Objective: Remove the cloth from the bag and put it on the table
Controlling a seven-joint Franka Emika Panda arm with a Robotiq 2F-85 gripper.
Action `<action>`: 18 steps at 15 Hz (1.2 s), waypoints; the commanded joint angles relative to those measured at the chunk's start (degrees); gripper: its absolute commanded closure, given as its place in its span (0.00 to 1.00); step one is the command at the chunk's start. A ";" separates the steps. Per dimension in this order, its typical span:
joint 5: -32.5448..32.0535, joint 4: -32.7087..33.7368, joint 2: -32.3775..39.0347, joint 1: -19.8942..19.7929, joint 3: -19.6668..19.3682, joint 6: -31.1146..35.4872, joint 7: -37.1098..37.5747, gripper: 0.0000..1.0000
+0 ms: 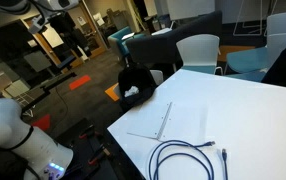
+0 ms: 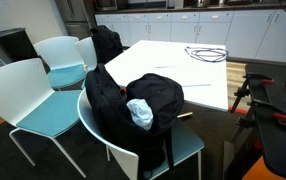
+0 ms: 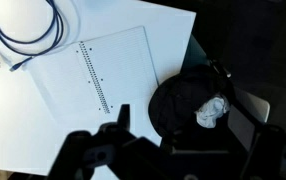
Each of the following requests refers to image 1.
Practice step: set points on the black breadboard robot table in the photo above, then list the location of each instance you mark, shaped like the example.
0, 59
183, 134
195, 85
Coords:
73, 141

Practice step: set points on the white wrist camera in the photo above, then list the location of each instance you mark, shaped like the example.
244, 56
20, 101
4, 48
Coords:
36, 24

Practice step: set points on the white board panel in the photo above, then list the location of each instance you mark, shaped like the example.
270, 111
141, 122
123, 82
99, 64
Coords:
189, 8

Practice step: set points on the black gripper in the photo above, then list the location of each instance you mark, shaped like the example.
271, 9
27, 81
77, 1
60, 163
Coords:
60, 22

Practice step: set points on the teal armchair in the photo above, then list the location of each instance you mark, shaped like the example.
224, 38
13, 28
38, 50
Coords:
121, 38

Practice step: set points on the white cloth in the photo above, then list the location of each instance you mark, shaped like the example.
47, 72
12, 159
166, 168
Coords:
131, 91

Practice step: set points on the large black backpack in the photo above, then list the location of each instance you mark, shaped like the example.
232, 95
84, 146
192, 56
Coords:
136, 78

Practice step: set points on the dark grey sofa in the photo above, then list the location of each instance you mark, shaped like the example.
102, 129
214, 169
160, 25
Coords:
163, 43

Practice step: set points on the black tripod stand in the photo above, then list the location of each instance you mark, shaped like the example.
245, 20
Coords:
53, 83

